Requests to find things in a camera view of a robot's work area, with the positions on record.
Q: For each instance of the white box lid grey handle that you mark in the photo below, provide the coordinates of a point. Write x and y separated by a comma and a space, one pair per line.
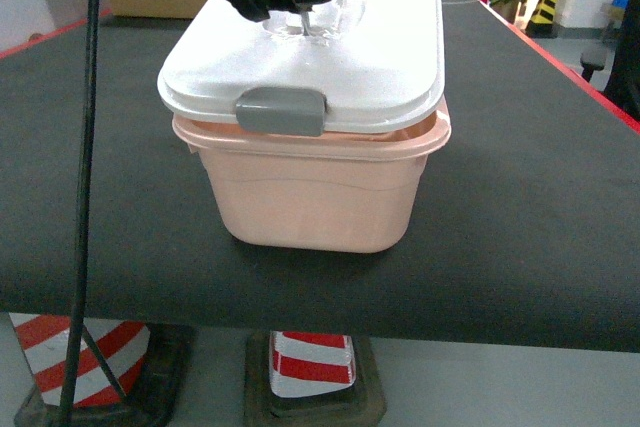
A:
357, 66

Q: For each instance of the yellow black striped bollard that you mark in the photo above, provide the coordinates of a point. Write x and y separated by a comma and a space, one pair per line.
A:
541, 21

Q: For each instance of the red white cone left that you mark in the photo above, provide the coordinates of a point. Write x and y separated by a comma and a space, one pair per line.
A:
129, 372

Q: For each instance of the red white cone centre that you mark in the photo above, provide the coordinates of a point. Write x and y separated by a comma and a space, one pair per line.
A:
310, 379

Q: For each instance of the black office chair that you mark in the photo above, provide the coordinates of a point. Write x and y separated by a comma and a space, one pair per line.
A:
622, 87

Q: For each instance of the red white cone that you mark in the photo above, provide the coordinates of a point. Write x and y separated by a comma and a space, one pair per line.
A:
310, 379
129, 372

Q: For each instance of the black table mat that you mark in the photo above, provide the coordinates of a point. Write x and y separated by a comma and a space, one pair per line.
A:
525, 229

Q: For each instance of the pink plastic storage box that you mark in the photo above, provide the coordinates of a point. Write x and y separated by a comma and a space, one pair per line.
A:
342, 192

